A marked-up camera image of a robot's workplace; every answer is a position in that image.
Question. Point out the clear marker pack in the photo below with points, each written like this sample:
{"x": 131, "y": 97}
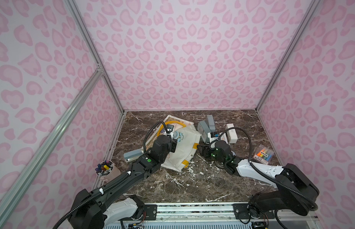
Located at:
{"x": 263, "y": 154}

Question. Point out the coloured items left edge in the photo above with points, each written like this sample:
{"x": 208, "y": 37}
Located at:
{"x": 107, "y": 171}

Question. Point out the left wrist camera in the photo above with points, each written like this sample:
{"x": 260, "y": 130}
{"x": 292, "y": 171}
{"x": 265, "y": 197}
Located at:
{"x": 170, "y": 129}

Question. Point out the white canvas bag yellow handles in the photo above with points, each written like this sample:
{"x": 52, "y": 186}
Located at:
{"x": 185, "y": 149}

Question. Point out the green grey curved clock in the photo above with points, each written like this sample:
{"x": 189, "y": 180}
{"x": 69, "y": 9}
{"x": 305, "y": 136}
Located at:
{"x": 205, "y": 131}

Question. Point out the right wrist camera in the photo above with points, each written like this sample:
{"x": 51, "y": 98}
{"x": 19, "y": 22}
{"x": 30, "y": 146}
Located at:
{"x": 213, "y": 136}

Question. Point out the grey blue square clock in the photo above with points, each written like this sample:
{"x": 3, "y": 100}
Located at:
{"x": 211, "y": 123}

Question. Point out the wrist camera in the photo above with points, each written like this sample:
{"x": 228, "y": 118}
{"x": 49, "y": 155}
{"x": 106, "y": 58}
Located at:
{"x": 213, "y": 136}
{"x": 170, "y": 129}

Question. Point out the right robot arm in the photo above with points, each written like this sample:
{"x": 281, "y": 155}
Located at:
{"x": 294, "y": 192}

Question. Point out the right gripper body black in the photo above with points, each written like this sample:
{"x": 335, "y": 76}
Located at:
{"x": 205, "y": 147}

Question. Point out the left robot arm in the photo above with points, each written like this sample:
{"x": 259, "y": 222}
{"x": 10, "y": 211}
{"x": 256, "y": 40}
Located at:
{"x": 87, "y": 211}

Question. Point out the left frame aluminium strut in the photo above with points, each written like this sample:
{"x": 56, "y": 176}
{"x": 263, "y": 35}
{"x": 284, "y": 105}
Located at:
{"x": 12, "y": 198}

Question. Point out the white rectangular digital clock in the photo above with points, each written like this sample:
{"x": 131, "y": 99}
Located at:
{"x": 231, "y": 134}

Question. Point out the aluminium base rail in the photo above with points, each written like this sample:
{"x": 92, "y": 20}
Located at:
{"x": 128, "y": 214}

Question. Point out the grey stapler on table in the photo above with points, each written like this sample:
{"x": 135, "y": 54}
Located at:
{"x": 133, "y": 155}

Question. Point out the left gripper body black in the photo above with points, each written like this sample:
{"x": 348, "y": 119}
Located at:
{"x": 172, "y": 140}

